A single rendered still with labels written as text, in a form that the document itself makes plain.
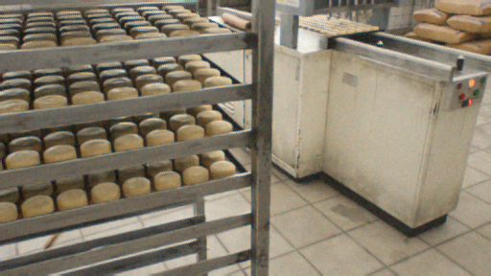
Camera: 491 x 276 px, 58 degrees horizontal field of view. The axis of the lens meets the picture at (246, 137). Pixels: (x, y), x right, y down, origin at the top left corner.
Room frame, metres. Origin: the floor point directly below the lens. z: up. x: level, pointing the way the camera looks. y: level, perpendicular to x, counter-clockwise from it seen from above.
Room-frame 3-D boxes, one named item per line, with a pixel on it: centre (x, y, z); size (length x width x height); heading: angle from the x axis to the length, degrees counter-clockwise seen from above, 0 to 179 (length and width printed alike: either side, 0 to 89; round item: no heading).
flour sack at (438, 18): (5.91, -2.54, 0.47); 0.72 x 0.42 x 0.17; 119
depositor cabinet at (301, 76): (3.03, -0.28, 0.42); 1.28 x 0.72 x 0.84; 31
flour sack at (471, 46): (5.41, -2.81, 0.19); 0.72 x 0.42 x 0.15; 123
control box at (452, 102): (1.88, -0.97, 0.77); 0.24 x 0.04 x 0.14; 121
